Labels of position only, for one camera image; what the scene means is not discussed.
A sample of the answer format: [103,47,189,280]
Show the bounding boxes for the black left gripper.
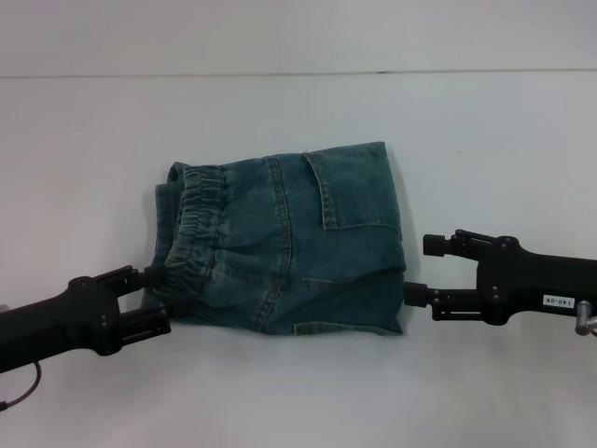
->
[0,263,174,364]

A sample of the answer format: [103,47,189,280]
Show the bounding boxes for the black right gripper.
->
[403,228,597,328]

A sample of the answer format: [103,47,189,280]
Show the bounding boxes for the blue denim shorts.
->
[142,138,407,337]

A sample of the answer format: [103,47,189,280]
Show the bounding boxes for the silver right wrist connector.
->
[575,301,597,337]

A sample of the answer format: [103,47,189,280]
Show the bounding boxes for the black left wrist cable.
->
[0,361,44,413]

